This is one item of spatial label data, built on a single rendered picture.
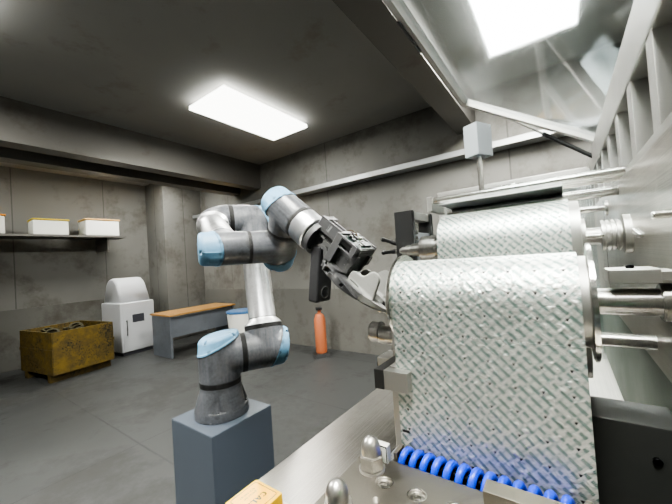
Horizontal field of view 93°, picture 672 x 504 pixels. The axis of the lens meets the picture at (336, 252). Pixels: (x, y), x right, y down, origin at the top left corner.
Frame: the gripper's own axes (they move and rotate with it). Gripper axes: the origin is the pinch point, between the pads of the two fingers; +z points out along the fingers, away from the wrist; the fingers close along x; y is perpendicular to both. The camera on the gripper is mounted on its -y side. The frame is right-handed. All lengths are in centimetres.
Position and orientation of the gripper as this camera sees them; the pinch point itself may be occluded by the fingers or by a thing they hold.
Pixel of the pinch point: (382, 308)
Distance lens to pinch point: 58.0
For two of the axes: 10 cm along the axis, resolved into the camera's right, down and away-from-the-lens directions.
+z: 6.7, 5.9, -4.6
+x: 5.8, -0.2, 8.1
